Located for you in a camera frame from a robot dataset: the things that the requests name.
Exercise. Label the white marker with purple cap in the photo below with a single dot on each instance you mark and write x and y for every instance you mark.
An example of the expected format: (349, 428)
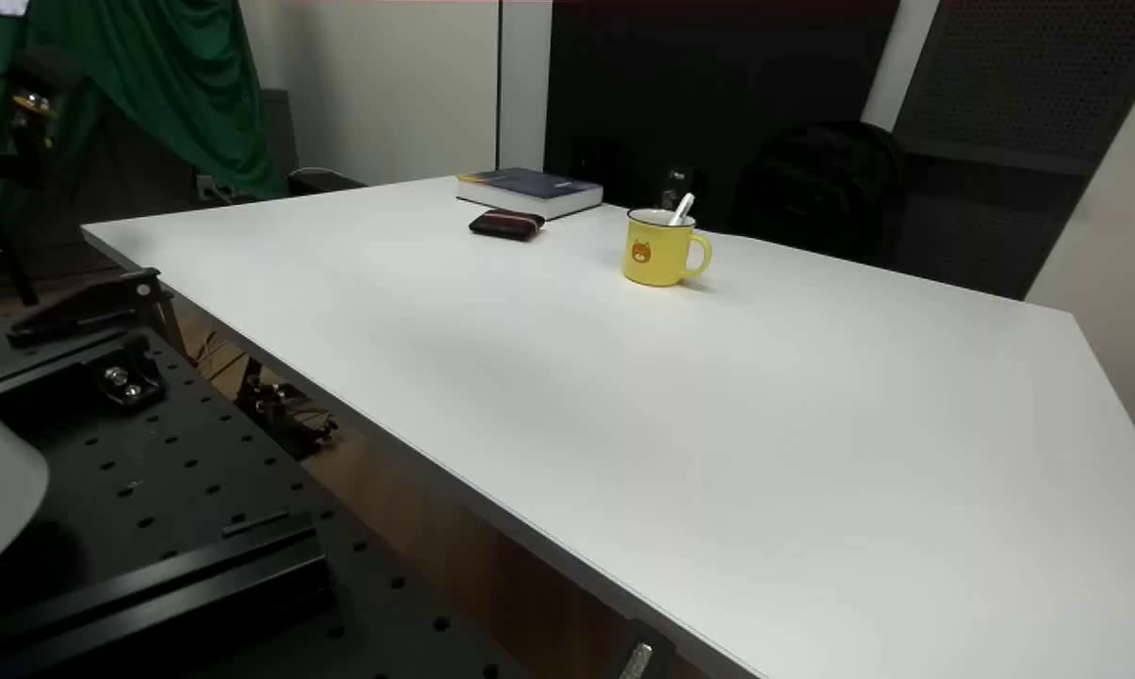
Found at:
(680, 208)

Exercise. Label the yellow enamel mug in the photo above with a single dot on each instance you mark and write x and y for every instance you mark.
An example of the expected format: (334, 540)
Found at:
(661, 250)

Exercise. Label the black wallet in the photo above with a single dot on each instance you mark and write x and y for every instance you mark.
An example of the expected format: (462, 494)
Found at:
(508, 225)

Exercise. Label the blue hardcover book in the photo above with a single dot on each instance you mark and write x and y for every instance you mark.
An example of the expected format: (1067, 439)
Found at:
(530, 190)

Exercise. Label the black table clamp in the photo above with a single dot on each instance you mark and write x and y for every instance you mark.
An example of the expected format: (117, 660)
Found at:
(285, 413)

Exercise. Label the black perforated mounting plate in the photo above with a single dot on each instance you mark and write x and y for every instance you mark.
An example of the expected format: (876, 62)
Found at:
(178, 540)

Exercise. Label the green curtain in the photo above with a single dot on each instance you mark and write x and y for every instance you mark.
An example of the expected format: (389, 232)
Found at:
(178, 69)

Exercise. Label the black camera tripod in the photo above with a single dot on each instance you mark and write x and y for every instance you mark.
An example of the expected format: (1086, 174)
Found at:
(34, 79)

